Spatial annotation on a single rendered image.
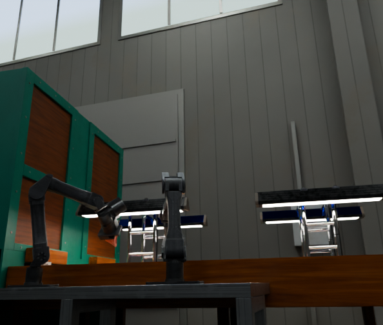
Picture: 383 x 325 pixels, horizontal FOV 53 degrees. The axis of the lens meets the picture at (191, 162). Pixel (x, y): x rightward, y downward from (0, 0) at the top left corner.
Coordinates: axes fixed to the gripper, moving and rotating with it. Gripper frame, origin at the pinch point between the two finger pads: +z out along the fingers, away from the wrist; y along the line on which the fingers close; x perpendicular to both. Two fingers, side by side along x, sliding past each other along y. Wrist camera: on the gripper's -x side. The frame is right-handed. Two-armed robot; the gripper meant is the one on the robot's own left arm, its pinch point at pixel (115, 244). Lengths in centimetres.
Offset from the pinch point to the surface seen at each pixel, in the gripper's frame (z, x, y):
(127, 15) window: -36, -408, 98
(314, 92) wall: 53, -276, -127
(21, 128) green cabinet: -49, -35, 47
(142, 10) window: -39, -408, 76
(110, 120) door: 63, -289, 116
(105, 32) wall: -21, -398, 133
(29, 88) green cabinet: -63, -55, 47
